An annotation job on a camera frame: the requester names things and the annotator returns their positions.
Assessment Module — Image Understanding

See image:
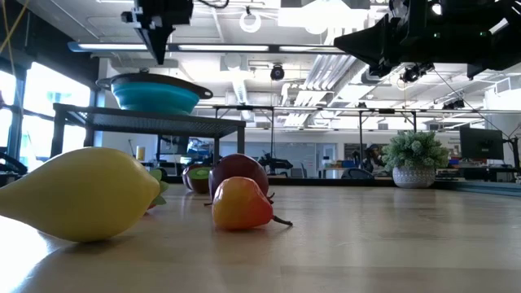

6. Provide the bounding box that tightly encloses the black ceiling camera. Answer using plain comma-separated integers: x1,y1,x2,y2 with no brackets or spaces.
269,63,286,81
401,61,436,85
442,98,466,111

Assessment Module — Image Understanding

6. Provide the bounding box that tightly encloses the red plastic strawberry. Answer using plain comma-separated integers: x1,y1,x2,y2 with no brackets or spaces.
146,168,170,212

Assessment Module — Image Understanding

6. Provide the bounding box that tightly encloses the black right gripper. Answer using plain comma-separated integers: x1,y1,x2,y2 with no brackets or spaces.
333,0,489,78

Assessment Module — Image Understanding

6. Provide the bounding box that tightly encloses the orange pear with stem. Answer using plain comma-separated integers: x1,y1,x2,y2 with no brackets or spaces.
211,177,294,232

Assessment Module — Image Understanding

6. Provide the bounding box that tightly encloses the black bar with light strips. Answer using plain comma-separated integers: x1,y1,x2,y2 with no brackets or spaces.
67,40,347,56

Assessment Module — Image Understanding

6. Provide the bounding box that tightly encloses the grey perforated metal shelf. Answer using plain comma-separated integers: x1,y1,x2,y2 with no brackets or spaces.
50,103,247,164

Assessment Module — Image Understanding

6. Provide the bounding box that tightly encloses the black computer monitor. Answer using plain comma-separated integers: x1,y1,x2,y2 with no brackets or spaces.
459,126,505,160

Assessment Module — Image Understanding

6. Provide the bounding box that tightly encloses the black metal background frame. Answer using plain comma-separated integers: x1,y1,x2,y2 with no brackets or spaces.
161,103,418,180

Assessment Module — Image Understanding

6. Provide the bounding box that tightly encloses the dark red apple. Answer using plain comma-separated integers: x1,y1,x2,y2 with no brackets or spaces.
208,153,269,200

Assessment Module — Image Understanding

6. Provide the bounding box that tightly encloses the white ring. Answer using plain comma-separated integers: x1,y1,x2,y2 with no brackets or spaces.
239,10,263,33

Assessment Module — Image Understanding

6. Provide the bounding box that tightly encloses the green plant in white pot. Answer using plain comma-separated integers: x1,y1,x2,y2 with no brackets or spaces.
382,129,450,189

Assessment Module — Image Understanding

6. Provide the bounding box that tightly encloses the person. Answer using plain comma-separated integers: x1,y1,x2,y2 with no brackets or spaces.
352,142,386,174

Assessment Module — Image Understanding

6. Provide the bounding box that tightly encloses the blue collapsible colander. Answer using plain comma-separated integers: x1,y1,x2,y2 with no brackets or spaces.
95,68,214,116

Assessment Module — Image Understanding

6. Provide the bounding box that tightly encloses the black aluminium table frame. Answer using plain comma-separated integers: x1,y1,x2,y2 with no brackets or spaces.
162,174,521,197

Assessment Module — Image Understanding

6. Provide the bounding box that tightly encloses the blue machine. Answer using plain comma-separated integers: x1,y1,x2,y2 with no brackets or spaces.
185,137,216,159

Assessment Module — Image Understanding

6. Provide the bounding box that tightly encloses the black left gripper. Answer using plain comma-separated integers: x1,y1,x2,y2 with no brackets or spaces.
120,0,195,66

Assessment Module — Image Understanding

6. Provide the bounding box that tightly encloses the black background desk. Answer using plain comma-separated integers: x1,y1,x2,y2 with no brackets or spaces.
437,164,521,183

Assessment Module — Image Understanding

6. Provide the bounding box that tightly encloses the green kiwi half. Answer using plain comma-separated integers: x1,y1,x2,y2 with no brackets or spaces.
186,164,212,195

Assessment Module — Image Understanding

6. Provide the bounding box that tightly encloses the black office chair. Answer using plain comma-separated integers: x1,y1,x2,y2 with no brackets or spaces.
340,168,375,180

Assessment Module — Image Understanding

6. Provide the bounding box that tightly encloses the yellow plastic lemon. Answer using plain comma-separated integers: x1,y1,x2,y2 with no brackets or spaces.
0,146,160,244

